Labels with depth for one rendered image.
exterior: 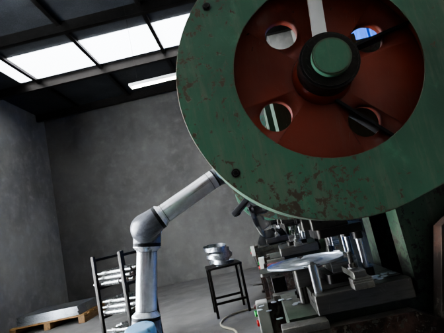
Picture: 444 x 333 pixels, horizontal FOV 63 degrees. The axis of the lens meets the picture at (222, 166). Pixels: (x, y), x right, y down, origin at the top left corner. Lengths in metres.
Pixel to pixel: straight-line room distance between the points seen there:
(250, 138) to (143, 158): 7.58
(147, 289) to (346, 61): 1.12
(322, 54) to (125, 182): 7.76
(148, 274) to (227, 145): 0.78
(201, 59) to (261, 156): 0.32
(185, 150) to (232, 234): 2.12
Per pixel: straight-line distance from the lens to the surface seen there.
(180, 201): 1.44
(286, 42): 7.16
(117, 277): 3.61
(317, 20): 1.13
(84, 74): 7.38
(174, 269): 8.26
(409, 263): 1.33
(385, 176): 1.01
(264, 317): 1.67
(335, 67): 0.98
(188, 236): 8.15
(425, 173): 1.05
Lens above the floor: 0.97
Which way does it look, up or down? 9 degrees up
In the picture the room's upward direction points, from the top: 12 degrees counter-clockwise
